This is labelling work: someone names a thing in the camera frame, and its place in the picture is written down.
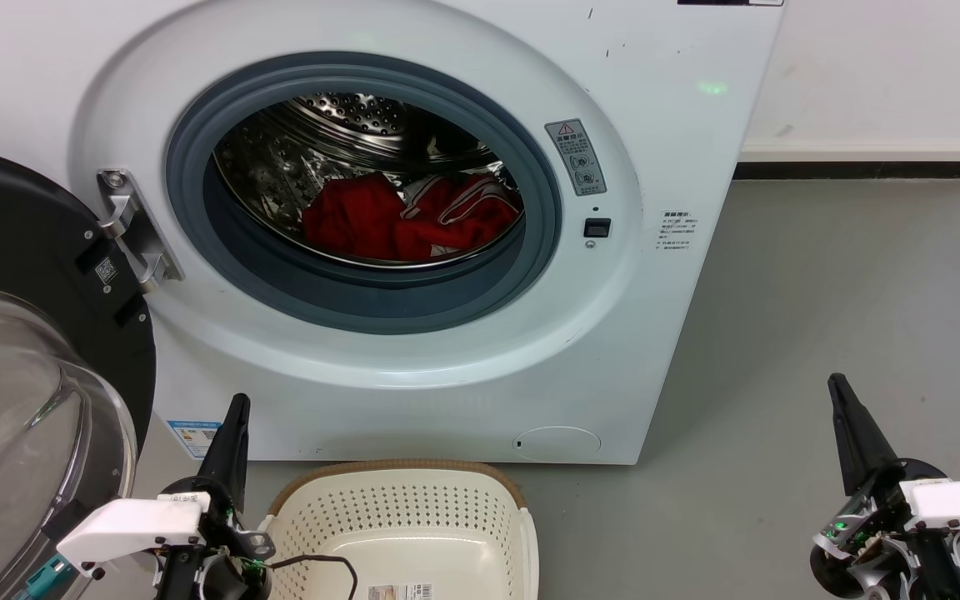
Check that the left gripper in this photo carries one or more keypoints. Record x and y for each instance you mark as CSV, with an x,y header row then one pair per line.
x,y
230,575

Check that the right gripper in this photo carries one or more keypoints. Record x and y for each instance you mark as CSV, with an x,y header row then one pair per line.
x,y
872,533

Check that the red and white garment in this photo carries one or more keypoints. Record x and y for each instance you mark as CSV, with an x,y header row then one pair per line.
x,y
355,221

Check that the cream perforated laundry basket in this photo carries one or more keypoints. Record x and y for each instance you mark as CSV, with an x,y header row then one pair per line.
x,y
397,508

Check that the stainless steel washing machine drum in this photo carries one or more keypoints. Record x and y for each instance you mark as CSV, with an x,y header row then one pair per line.
x,y
280,167

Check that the black washer door with glass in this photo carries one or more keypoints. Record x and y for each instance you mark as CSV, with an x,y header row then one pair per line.
x,y
22,225

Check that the blue energy label sticker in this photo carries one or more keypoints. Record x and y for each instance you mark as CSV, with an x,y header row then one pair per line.
x,y
194,437

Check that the grey rubber door gasket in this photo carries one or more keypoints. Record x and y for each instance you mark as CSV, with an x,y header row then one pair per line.
x,y
363,308

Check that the small QR code sticker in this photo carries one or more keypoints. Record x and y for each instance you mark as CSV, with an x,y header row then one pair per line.
x,y
106,271

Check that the white front-load washing machine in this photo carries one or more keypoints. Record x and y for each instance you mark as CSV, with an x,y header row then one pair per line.
x,y
655,333

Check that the silver metal door hinge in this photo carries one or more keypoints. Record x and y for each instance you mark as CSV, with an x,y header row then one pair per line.
x,y
134,233

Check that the black baseboard strip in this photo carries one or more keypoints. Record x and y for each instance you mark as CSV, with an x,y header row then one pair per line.
x,y
863,170

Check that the white text sticker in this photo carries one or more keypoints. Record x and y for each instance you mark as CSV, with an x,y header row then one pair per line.
x,y
677,232

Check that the round white filter cover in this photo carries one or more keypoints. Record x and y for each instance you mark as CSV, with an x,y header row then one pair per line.
x,y
557,444

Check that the black door latch socket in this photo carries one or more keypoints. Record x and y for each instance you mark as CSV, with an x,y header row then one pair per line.
x,y
597,227

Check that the grey warning sticker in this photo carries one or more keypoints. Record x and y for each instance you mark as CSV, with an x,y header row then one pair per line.
x,y
576,158

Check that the black control panel strip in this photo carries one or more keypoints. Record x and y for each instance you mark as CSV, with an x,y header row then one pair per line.
x,y
730,2

